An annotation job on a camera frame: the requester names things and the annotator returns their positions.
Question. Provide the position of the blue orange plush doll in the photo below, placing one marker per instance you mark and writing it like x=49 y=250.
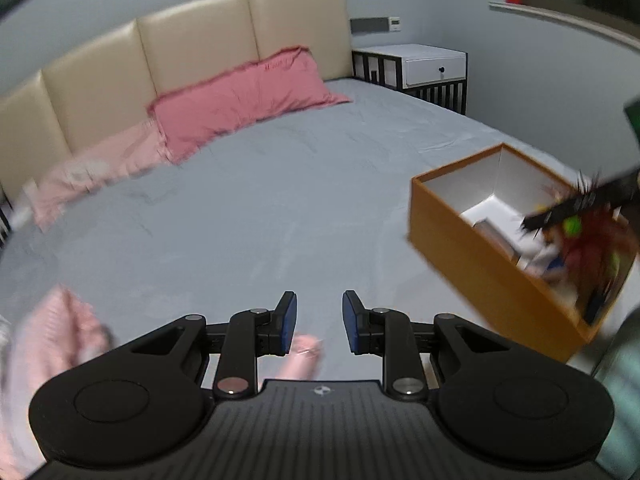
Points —
x=548 y=266

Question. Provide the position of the light pink pillow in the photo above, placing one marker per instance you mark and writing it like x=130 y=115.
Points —
x=120 y=156

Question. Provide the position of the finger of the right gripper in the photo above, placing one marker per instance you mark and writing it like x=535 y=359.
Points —
x=619 y=192

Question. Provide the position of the pink fluffy pouch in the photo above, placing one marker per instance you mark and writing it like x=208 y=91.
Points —
x=303 y=360

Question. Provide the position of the beige padded headboard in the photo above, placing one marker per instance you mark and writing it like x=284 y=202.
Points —
x=105 y=86

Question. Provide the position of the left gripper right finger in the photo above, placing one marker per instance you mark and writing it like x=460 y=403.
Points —
x=392 y=336

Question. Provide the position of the window sill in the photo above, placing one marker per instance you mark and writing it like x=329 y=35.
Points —
x=600 y=30

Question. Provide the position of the red feather cat toy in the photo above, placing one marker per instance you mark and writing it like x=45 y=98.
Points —
x=593 y=246

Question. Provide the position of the pink grey quilt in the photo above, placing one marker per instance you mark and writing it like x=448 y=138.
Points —
x=59 y=334

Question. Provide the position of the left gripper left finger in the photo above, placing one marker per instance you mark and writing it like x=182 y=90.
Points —
x=248 y=336

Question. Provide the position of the grey bed sheet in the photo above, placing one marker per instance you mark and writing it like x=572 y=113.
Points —
x=316 y=202

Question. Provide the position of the dark pink pillow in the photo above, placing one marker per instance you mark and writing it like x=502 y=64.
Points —
x=286 y=82

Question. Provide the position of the white right nightstand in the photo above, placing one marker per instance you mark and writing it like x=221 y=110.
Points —
x=431 y=74

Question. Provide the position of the orange cardboard box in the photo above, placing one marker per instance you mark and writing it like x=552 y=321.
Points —
x=465 y=219

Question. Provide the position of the wall control panel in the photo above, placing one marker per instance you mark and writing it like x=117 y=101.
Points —
x=379 y=25

